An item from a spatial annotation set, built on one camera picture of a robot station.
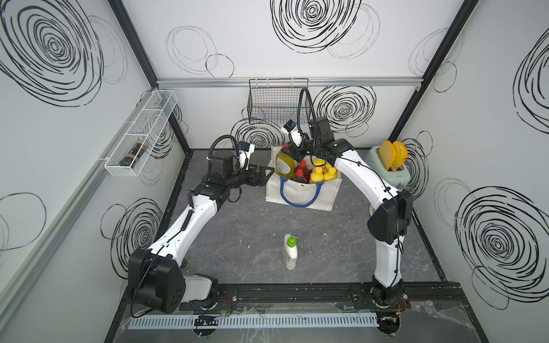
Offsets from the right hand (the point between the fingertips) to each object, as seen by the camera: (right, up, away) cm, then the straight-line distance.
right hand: (287, 144), depth 83 cm
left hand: (-8, -9, -5) cm, 14 cm away
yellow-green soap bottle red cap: (0, -8, +4) cm, 9 cm away
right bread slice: (+49, -3, +7) cm, 49 cm away
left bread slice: (+44, -3, +9) cm, 45 cm away
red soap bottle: (+9, -11, +7) cm, 16 cm away
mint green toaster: (+47, -13, +6) cm, 49 cm away
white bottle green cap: (+1, -37, -13) cm, 39 cm away
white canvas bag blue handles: (+14, -21, +4) cm, 25 cm away
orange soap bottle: (+13, -12, +2) cm, 18 cm away
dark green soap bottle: (+5, -12, +4) cm, 14 cm away
